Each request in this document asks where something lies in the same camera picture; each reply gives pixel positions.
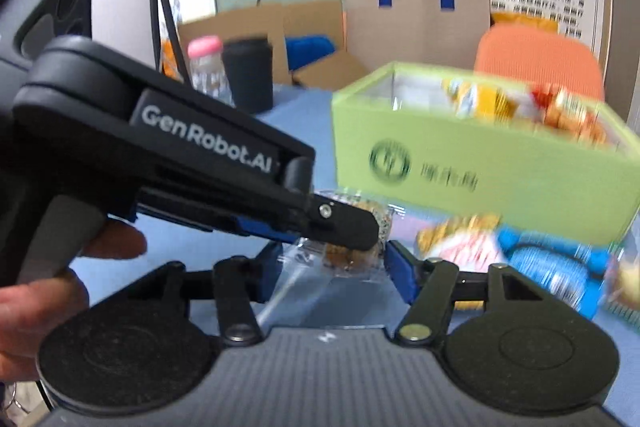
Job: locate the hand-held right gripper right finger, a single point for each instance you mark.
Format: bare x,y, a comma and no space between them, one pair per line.
400,269

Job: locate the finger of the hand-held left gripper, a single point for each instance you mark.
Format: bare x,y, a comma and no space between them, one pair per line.
260,229
345,227

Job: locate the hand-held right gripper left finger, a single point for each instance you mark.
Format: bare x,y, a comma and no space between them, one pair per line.
270,272

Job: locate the clear round cookie packet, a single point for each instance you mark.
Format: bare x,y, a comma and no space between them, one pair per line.
320,297

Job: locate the green cardboard box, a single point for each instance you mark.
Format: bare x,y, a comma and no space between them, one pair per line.
500,167

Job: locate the large red snack packet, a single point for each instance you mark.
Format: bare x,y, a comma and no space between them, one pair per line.
565,117

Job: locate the person's left hand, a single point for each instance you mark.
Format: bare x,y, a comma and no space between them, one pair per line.
30,322

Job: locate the yellow green pea snack packet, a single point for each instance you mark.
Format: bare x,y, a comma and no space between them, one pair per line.
450,227

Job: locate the white and red snack packet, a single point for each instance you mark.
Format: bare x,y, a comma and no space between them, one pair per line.
470,257

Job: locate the clear bottle pink cap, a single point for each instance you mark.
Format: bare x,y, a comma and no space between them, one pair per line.
205,67

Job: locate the blue striped tablecloth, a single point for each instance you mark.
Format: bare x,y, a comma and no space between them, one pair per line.
295,117

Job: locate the blue snack packet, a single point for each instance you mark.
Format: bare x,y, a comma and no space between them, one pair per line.
550,262

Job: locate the black cup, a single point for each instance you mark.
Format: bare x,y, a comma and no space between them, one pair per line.
247,77

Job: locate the brown cardboard box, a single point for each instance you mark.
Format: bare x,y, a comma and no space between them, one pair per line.
310,19

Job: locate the clear pastry packet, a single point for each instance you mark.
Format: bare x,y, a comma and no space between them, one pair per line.
627,277

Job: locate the orange chair back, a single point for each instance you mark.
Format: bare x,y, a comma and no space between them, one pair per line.
535,57

